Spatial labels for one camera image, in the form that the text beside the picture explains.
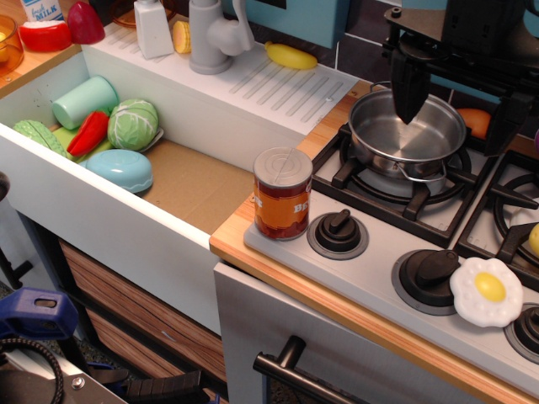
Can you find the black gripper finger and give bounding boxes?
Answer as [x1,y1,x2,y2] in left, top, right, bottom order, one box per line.
[484,92,534,157]
[391,49,430,124]

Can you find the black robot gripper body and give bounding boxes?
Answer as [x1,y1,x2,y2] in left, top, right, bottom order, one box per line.
[384,1,538,99]

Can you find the orange toy bean can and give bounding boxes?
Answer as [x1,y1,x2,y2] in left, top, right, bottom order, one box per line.
[253,147,313,240]

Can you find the stainless steel pot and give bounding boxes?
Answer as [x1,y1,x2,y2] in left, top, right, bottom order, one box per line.
[348,89,467,183]

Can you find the orange toy carrot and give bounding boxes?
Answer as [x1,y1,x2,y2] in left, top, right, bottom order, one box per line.
[457,108,491,140]

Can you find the yellow toy lemon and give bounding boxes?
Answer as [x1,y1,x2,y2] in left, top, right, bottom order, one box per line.
[528,224,539,256]

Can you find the yellow toy banana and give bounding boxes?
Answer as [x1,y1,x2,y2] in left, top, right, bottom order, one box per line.
[264,41,318,70]

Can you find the black left burner grate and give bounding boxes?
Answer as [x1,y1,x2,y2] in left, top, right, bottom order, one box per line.
[312,125,496,247]

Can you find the black burner grate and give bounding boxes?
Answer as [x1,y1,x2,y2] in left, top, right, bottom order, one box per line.
[455,151,538,291]
[312,125,496,247]

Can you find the black right burner grate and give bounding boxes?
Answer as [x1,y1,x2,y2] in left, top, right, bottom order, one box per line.
[455,151,538,291]

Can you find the black left stove knob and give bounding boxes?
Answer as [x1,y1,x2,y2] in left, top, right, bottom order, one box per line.
[307,209,369,261]

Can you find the black stove knob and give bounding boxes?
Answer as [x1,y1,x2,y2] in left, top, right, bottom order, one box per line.
[307,209,369,261]
[392,249,461,316]
[504,303,538,364]

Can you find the toy fried egg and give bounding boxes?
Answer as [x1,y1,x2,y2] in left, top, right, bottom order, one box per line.
[450,258,524,328]

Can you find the black middle stove knob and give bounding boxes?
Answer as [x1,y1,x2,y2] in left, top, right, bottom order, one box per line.
[392,249,461,316]

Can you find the grey toy faucet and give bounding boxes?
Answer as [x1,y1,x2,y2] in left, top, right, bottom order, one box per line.
[189,0,254,75]

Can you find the black right stove knob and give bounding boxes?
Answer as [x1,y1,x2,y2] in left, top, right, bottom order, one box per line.
[504,303,538,364]

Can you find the yellow toy corn piece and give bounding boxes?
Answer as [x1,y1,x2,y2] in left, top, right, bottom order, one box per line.
[172,21,191,54]

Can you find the white soap dispenser bottle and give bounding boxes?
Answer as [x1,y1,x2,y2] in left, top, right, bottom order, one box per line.
[134,0,174,60]

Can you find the green toy cabbage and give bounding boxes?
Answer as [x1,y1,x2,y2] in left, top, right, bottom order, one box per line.
[107,98,159,152]

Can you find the orange transparent bowl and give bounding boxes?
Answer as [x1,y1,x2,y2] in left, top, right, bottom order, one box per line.
[109,0,176,29]

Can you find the light blue toy bowl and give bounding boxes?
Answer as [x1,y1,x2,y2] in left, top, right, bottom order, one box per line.
[81,149,153,194]

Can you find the mint green toy cup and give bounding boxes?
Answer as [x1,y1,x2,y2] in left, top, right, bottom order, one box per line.
[52,76,120,130]

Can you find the red toy chili pepper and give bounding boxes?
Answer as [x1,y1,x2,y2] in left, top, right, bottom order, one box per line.
[67,110,109,157]

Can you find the dark red toy pepper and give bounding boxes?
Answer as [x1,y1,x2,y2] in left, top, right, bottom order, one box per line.
[67,1,105,45]

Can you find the light green toy plate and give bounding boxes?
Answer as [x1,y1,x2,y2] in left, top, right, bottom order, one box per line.
[51,125,114,164]

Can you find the red toy cheese wheel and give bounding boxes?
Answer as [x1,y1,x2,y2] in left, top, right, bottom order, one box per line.
[19,20,72,52]

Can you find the toy milk carton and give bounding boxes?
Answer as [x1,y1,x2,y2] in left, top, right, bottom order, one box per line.
[20,0,64,22]

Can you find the orange transparent cup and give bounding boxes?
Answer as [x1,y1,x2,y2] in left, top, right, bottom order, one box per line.
[1,14,24,77]

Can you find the blue clamp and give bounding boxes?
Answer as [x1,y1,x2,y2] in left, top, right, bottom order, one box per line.
[1,287,78,340]

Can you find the black oven door handle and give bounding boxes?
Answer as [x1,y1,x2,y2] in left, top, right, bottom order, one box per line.
[253,335,362,403]

